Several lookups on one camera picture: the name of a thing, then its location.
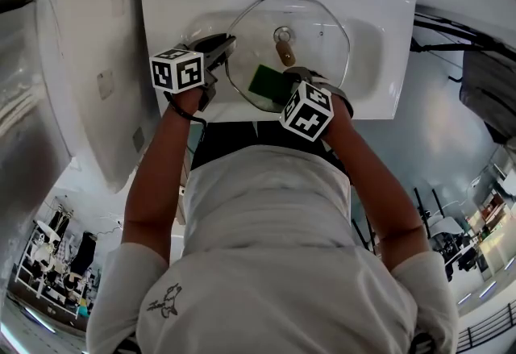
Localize grey chair with black legs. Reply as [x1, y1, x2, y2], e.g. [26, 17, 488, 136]
[414, 186, 477, 281]

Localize black clothes rack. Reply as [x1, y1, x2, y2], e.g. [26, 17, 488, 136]
[410, 10, 516, 84]

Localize black metal railing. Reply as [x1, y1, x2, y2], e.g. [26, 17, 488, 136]
[456, 301, 516, 354]

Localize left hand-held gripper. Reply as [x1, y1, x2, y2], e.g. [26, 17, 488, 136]
[148, 33, 238, 111]

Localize green sponge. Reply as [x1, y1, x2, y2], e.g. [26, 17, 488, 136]
[247, 63, 290, 106]

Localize person in white shirt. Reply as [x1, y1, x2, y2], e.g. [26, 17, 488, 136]
[86, 144, 460, 354]

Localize white storage shelf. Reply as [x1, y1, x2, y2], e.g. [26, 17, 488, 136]
[13, 202, 98, 320]

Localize person's black trousers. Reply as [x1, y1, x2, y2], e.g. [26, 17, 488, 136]
[189, 120, 352, 177]

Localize grey coat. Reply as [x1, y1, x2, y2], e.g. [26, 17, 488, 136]
[460, 47, 516, 144]

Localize white ceramic sink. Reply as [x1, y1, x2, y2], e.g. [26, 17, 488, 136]
[139, 0, 418, 124]

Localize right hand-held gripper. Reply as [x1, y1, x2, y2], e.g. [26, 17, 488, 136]
[279, 66, 355, 143]

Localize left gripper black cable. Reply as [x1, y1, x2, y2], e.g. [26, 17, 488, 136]
[164, 91, 209, 152]

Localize person's left forearm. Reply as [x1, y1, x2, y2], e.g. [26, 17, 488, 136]
[120, 88, 203, 265]

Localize person's right forearm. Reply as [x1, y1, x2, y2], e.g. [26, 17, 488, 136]
[322, 102, 429, 277]

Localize glass pot lid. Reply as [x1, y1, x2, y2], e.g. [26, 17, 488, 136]
[224, 0, 352, 114]

